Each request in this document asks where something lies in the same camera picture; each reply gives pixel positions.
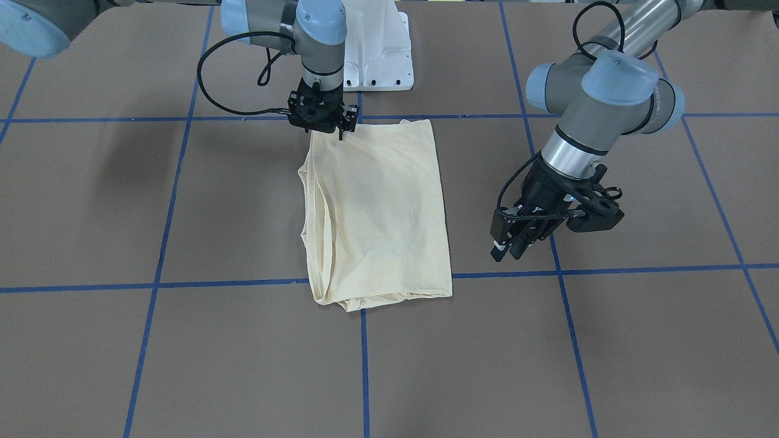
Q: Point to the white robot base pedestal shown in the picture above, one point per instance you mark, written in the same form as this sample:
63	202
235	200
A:
378	53

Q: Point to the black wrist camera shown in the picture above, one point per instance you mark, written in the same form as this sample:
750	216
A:
598	209
312	115

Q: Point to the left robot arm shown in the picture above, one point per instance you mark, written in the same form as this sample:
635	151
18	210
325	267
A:
603	91

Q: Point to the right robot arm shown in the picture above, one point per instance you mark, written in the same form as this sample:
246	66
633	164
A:
313	31

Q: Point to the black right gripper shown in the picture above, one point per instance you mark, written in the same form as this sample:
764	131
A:
349	117

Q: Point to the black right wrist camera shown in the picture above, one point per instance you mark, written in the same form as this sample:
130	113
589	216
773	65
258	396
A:
312	115

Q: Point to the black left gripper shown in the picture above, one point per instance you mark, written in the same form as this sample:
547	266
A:
539	190

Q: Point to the cream long-sleeve printed shirt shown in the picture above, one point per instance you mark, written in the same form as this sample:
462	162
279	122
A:
374	217

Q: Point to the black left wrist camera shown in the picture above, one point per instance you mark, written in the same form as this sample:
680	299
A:
598	209

